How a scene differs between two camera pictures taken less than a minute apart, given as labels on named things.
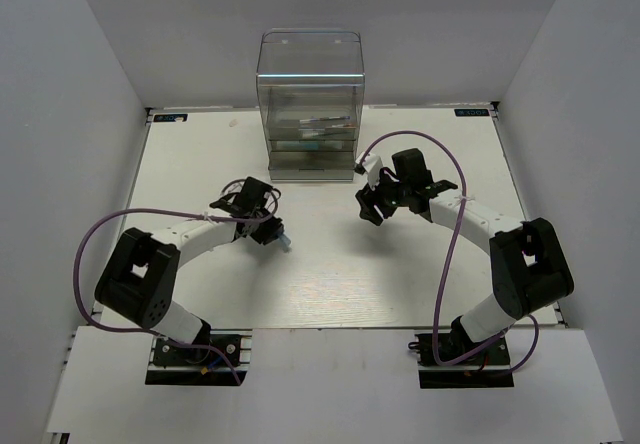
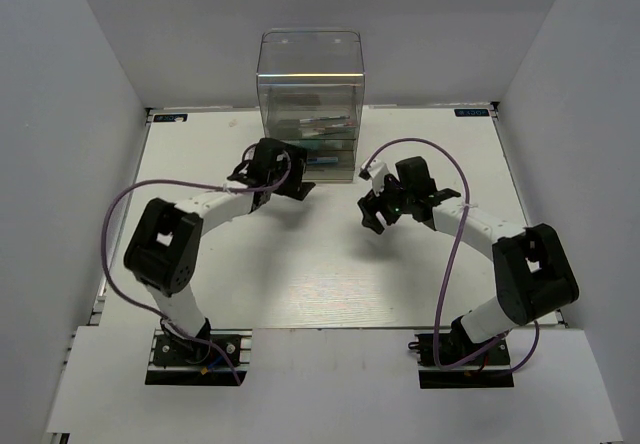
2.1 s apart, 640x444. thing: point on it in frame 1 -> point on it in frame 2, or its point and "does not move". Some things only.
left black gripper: (267, 235) -> (298, 189)
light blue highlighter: (285, 243) -> (313, 160)
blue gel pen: (322, 119) does not move
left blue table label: (169, 117) does not move
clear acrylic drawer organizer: (310, 85) does not move
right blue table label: (471, 112) does not move
